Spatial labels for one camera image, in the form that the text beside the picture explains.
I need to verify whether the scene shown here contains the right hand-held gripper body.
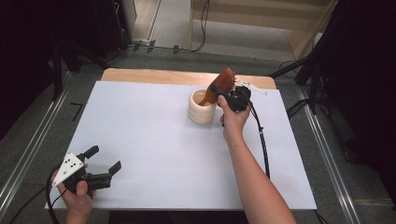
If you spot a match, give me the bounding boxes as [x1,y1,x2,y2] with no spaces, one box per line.
[218,79,268,113]

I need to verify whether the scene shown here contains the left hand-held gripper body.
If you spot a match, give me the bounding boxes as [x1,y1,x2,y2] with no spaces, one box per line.
[50,152,112,195]

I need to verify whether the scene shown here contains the brown wooden hairbrush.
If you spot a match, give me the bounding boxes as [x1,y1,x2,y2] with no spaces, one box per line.
[198,67,236,106]

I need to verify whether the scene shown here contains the cream ribbed cup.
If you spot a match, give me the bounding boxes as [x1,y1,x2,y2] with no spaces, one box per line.
[188,89,219,124]

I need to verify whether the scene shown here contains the person's right hand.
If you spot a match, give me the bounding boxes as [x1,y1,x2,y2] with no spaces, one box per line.
[218,94,251,146]

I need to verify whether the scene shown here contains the person's left hand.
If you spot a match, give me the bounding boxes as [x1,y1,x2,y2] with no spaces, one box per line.
[50,163,96,217]

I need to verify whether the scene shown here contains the white table cover board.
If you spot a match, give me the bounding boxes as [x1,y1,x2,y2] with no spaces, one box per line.
[45,80,318,211]

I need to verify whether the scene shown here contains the light wooden shelf unit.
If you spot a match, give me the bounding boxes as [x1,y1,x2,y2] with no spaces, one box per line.
[190,0,339,62]

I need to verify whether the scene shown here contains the black metal stand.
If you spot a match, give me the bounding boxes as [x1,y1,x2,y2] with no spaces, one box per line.
[268,0,340,116]
[49,40,110,102]

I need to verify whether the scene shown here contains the black cabinet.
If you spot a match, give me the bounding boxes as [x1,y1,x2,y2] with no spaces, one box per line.
[92,0,133,60]

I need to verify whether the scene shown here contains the left hand-held gripper cable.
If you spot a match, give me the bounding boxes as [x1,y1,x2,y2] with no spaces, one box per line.
[8,166,68,224]

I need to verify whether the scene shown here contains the hand-held gripper cable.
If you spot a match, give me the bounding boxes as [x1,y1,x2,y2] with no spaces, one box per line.
[247,101,271,180]
[8,166,68,224]

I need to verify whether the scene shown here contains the aluminium floor rail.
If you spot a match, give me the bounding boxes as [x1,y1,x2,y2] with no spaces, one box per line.
[295,85,362,224]
[0,73,76,213]

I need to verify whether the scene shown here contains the right hand-held gripper cable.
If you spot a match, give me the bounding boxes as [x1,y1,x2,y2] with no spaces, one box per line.
[247,101,271,180]

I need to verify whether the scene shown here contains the black floor cables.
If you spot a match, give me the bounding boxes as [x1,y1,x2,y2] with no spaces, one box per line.
[285,98,312,119]

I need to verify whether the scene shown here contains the black hanging cable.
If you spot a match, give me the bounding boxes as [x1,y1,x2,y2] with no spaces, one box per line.
[190,0,210,53]

